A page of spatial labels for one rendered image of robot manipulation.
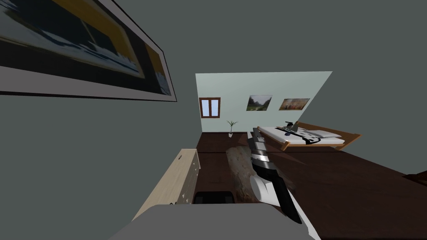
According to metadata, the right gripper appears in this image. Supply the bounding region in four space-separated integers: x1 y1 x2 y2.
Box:
247 127 268 155

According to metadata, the small potted plant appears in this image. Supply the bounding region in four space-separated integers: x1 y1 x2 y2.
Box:
226 120 239 139

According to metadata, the mottled beige rug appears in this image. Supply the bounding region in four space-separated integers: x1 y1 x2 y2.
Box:
226 145 296 203

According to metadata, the green landscape painting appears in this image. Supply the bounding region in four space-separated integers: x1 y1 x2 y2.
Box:
246 95 273 112

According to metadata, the orange landscape painting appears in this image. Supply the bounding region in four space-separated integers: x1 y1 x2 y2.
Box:
278 98 311 111

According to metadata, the wooden bed with white bedding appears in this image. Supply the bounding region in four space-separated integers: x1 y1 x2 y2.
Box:
256 121 362 152

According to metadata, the brown framed window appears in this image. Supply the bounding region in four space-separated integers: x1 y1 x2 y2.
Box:
198 97 221 119

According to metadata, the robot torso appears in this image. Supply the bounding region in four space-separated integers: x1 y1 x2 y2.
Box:
108 191 323 240

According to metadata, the light wood dresser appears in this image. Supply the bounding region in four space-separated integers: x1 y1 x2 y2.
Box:
131 148 201 221

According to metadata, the large framed dark picture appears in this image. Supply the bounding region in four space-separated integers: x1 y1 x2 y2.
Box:
0 0 178 103

